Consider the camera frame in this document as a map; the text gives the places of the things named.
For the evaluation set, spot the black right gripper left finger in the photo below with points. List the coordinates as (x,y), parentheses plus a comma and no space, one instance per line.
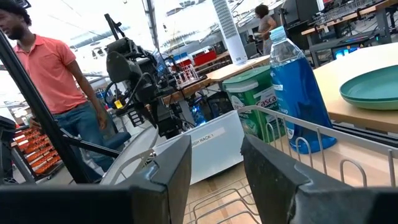
(149,199)

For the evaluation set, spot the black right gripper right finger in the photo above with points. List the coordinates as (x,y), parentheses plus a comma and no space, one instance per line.
(295,199)

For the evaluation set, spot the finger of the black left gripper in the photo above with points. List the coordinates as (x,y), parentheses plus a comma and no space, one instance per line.
(136,118)
(169,123)

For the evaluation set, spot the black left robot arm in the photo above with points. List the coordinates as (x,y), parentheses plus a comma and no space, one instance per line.
(122,67)

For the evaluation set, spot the grey plate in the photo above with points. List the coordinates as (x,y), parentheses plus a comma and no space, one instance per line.
(133,155)

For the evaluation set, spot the white plastic utensil caddy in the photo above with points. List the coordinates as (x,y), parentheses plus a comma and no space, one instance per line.
(214,146)

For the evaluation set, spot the red crate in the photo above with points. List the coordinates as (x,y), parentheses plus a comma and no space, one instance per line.
(205,58)

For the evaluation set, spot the wooden table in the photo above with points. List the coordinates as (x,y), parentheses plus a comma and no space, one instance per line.
(230,70)

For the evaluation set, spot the green Cascade detergent tub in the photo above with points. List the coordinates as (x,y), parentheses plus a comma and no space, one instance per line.
(248,90)

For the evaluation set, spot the white tower fan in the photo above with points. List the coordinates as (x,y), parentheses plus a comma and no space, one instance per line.
(231,34)

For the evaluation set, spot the person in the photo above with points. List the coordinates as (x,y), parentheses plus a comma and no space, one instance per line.
(265,28)
(46,71)

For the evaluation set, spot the orange parts organiser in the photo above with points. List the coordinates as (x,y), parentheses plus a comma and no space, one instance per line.
(37,152)

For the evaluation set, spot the blue dish soap bottle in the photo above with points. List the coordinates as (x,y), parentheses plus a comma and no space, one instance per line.
(298,93)

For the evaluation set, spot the teal plate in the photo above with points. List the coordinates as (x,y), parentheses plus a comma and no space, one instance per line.
(373,88)

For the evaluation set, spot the light wooden desk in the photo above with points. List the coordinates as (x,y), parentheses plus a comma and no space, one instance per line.
(357,62)

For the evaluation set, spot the wooden workbench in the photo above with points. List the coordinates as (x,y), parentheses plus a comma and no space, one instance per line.
(342,18)

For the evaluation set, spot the black metal frame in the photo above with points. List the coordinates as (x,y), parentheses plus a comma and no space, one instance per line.
(37,105)

